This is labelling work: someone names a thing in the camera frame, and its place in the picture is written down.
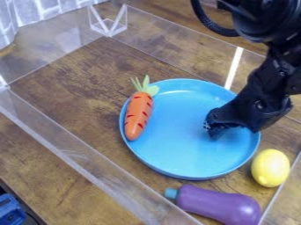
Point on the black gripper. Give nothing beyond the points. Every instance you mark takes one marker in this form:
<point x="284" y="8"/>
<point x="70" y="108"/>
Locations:
<point x="260" y="105"/>

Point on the orange toy carrot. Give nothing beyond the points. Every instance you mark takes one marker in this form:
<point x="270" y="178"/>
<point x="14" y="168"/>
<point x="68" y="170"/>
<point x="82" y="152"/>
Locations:
<point x="140" y="108"/>

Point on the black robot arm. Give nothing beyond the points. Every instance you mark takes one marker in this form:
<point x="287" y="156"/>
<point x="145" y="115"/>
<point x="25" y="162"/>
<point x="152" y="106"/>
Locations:
<point x="271" y="22"/>

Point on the blue round tray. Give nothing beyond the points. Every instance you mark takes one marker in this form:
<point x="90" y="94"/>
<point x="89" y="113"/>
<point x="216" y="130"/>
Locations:
<point x="175" y="145"/>

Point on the yellow toy lemon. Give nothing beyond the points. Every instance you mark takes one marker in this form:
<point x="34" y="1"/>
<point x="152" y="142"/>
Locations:
<point x="271" y="168"/>

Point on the purple toy eggplant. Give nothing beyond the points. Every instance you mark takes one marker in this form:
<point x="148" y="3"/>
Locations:
<point x="231" y="208"/>

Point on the blue object at corner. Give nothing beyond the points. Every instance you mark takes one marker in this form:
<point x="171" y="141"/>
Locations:
<point x="13" y="214"/>

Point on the white patterned curtain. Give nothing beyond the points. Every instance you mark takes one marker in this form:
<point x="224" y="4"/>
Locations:
<point x="23" y="12"/>

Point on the clear acrylic enclosure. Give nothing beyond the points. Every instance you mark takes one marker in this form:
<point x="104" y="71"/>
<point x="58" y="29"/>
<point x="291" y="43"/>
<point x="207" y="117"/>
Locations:
<point x="66" y="75"/>

